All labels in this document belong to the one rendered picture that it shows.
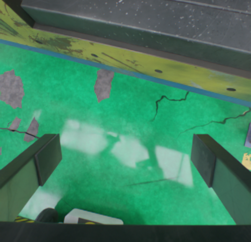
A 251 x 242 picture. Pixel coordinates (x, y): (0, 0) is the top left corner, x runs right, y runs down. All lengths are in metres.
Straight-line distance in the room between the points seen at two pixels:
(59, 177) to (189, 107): 0.79
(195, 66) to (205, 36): 0.04
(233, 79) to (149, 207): 0.83
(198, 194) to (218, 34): 0.86
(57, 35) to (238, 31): 0.22
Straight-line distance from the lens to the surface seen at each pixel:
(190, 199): 0.99
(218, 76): 0.24
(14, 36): 0.38
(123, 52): 0.24
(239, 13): 0.23
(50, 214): 1.02
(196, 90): 0.40
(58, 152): 0.17
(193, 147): 0.17
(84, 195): 1.03
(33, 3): 0.27
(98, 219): 0.93
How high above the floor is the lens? 0.93
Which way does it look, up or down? 79 degrees down
